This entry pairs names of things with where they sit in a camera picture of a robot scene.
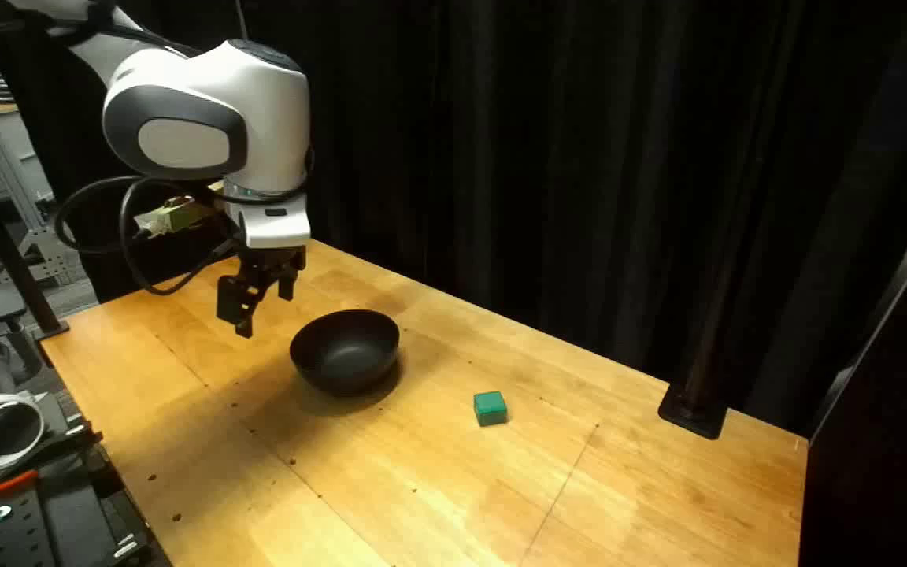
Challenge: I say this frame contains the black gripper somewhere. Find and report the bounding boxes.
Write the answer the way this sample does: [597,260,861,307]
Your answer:
[213,243,306,339]

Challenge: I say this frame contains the green block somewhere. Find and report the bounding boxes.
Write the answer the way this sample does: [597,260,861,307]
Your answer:
[471,386,512,427]

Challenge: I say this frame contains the black bowl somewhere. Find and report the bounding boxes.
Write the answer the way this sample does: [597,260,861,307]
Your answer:
[288,307,404,401]

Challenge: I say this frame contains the black slanted tripod leg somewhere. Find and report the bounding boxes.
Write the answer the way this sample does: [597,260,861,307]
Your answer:
[0,145,72,339]

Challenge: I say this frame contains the black pegboard cart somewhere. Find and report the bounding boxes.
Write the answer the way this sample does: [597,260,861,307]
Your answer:
[0,343,173,567]

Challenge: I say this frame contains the black curtain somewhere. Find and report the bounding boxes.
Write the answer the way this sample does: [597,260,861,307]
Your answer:
[0,0,907,438]

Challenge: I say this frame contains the black stand pole with base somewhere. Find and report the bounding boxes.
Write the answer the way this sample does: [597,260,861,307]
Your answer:
[656,187,763,442]

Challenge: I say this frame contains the black cabinet with silver edge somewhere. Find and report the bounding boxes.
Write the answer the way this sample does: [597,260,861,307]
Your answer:
[796,155,907,567]

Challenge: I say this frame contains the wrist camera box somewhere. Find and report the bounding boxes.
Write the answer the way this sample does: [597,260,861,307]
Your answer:
[133,200,211,239]

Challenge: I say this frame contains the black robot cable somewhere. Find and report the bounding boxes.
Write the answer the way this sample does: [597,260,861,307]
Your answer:
[50,172,250,299]

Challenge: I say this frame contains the grey metal frame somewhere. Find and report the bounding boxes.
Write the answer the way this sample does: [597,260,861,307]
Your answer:
[0,84,95,319]

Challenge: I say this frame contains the orange handled tool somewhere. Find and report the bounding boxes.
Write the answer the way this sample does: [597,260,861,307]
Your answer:
[0,467,45,498]

